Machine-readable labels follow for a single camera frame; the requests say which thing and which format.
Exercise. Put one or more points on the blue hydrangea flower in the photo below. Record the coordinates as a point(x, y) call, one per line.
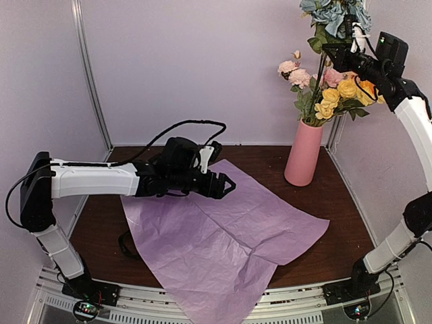
point(326, 17)

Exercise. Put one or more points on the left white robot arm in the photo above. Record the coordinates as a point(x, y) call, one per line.
point(50, 179)

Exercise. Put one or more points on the purple tissue paper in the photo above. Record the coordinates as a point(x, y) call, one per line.
point(196, 244)

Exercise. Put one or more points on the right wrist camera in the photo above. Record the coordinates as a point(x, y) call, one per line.
point(392, 48)

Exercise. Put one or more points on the left aluminium frame post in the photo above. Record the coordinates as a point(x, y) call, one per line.
point(88, 73)

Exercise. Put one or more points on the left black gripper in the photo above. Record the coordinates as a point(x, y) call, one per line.
point(219, 182)

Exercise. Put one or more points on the yellow rose bunch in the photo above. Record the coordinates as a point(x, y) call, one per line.
point(349, 102)

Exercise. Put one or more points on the peach rose stem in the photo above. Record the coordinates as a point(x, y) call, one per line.
point(300, 82)

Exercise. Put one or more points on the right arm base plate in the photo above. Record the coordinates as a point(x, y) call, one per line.
point(346, 291)

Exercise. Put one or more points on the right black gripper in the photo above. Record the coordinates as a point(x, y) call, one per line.
point(339, 59)

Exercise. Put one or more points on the pink and yellow roses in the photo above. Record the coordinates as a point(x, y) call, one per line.
point(322, 98)

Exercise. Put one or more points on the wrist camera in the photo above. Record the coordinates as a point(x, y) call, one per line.
point(392, 48)
point(180, 152)

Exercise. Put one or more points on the aluminium front rail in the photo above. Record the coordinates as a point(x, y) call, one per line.
point(386, 301)

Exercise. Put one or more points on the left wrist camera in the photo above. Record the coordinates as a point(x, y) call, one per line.
point(180, 152)

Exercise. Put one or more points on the black printed ribbon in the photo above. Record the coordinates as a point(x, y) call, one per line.
point(124, 249)

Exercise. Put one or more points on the fuzzy green orange flower stem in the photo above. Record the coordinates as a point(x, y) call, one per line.
point(366, 93)

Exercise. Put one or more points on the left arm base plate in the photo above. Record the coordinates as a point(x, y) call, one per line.
point(98, 292)

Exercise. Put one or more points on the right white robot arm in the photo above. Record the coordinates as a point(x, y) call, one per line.
point(412, 109)

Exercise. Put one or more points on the pink cylindrical vase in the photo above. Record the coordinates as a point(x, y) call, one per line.
point(302, 161)

